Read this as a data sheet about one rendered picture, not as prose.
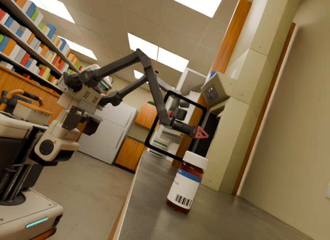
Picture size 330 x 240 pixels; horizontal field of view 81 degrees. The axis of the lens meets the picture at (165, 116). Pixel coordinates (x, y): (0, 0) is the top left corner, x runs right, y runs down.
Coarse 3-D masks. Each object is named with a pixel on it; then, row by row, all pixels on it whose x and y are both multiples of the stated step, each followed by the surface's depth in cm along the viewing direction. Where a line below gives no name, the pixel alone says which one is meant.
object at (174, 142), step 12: (168, 108) 127; (192, 108) 130; (192, 120) 129; (156, 132) 124; (168, 132) 126; (180, 132) 127; (156, 144) 123; (168, 144) 125; (180, 144) 127; (168, 156) 124; (180, 156) 126
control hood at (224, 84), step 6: (210, 78) 115; (216, 78) 107; (222, 78) 103; (228, 78) 104; (204, 84) 126; (210, 84) 117; (216, 84) 109; (222, 84) 103; (228, 84) 103; (234, 84) 104; (216, 90) 112; (222, 90) 105; (228, 90) 103; (204, 96) 133; (222, 96) 108; (228, 96) 104; (210, 102) 127; (216, 102) 120
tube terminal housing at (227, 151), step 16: (240, 64) 110; (256, 64) 106; (240, 80) 104; (256, 80) 105; (240, 96) 103; (256, 96) 108; (224, 112) 101; (240, 112) 102; (256, 112) 113; (224, 128) 100; (240, 128) 101; (224, 144) 99; (240, 144) 105; (224, 160) 98; (240, 160) 109; (208, 176) 96; (224, 176) 98; (224, 192) 102
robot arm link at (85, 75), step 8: (128, 56) 121; (136, 56) 119; (112, 64) 121; (120, 64) 121; (128, 64) 122; (88, 72) 120; (96, 72) 121; (104, 72) 121; (112, 72) 123; (80, 80) 119; (88, 80) 119
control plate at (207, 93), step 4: (212, 84) 114; (208, 88) 121; (212, 88) 116; (204, 92) 130; (208, 92) 124; (212, 92) 118; (216, 92) 113; (208, 96) 126; (212, 96) 120; (216, 96) 115; (208, 100) 129; (212, 100) 122
